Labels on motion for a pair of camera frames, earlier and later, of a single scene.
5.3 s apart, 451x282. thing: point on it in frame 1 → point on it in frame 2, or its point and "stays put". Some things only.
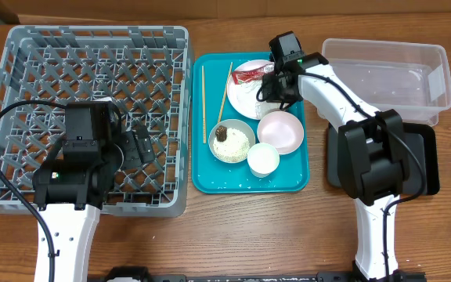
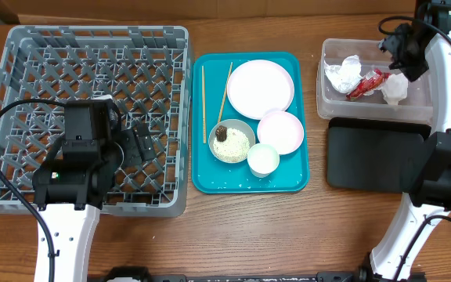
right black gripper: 270,98 → 414,70
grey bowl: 230,140 stays put
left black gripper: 138,145 stays put
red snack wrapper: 240,77 → 369,82
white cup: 262,158 stays put
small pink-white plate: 282,129 stays put
